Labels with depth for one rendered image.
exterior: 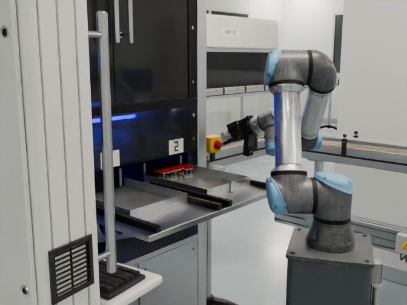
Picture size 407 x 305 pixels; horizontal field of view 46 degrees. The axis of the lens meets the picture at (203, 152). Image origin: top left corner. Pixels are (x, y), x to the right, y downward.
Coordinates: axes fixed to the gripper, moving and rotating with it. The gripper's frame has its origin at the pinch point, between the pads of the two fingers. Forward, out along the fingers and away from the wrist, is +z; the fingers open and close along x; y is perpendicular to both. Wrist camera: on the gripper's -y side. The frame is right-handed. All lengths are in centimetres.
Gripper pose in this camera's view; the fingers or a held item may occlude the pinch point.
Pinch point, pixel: (222, 146)
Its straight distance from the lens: 216.1
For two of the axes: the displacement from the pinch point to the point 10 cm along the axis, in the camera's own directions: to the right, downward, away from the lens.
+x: -6.6, 1.4, -7.4
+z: -6.8, 3.0, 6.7
